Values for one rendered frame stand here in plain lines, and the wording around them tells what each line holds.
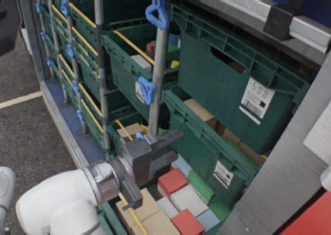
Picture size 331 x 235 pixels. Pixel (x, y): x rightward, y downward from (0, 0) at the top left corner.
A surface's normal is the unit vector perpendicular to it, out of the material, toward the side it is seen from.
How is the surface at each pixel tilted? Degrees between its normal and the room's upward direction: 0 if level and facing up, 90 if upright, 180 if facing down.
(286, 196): 90
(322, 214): 90
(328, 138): 90
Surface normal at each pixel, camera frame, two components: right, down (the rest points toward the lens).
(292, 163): -0.81, 0.33
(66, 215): 0.45, -0.15
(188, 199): 0.07, -0.72
